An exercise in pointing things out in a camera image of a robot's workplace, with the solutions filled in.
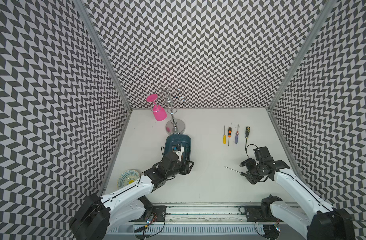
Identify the orange black small screwdriver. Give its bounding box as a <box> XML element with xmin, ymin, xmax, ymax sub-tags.
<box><xmin>228</xmin><ymin>127</ymin><xmax>232</xmax><ymax>146</ymax></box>

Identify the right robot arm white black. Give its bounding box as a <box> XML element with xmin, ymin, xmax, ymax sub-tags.
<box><xmin>240</xmin><ymin>147</ymin><xmax>355</xmax><ymax>240</ymax></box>

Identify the purple red screwdriver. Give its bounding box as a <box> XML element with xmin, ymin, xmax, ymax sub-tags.
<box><xmin>234</xmin><ymin>125</ymin><xmax>239</xmax><ymax>144</ymax></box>

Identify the black yellow long screwdriver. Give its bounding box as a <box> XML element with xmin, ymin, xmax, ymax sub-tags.
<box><xmin>225</xmin><ymin>166</ymin><xmax>248</xmax><ymax>178</ymax></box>

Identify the yellow patterned plate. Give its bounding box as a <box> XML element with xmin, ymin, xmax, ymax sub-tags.
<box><xmin>117</xmin><ymin>170</ymin><xmax>140</xmax><ymax>189</ymax></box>

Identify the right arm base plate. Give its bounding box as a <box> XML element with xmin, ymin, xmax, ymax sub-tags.
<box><xmin>243</xmin><ymin>205</ymin><xmax>278</xmax><ymax>223</ymax></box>

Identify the yellow slim screwdriver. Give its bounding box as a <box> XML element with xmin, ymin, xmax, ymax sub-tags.
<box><xmin>223</xmin><ymin>126</ymin><xmax>227</xmax><ymax>144</ymax></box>

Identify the aluminium front rail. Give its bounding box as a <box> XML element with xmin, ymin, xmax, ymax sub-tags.
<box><xmin>104</xmin><ymin>203</ymin><xmax>337</xmax><ymax>226</ymax></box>

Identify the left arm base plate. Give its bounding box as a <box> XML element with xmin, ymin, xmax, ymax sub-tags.
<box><xmin>136</xmin><ymin>206</ymin><xmax>167</xmax><ymax>223</ymax></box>

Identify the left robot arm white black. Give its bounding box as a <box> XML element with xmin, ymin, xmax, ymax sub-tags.
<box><xmin>69</xmin><ymin>150</ymin><xmax>194</xmax><ymax>240</ymax></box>

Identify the pink plastic wine glass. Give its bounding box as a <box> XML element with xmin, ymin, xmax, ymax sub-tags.
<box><xmin>146</xmin><ymin>94</ymin><xmax>167</xmax><ymax>122</ymax></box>

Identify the teal plastic storage box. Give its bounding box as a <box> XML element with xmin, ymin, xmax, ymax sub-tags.
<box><xmin>163</xmin><ymin>134</ymin><xmax>192</xmax><ymax>161</ymax></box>

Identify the chrome glass holder stand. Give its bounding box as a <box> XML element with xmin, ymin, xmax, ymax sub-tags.
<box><xmin>162</xmin><ymin>88</ymin><xmax>186</xmax><ymax>135</ymax></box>

